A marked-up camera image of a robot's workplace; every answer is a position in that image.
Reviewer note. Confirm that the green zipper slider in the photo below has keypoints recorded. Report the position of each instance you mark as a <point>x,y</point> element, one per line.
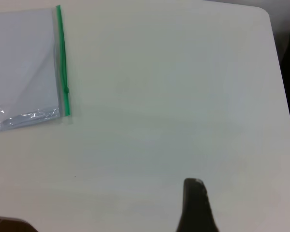
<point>66,90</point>

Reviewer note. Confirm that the clear plastic zipper bag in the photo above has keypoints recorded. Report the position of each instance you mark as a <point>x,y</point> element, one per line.
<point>26,60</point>

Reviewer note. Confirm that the white paper stack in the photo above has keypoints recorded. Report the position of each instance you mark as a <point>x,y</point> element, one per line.
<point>21,53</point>

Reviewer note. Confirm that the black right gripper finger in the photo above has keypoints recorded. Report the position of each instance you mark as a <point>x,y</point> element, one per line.
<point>197,207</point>

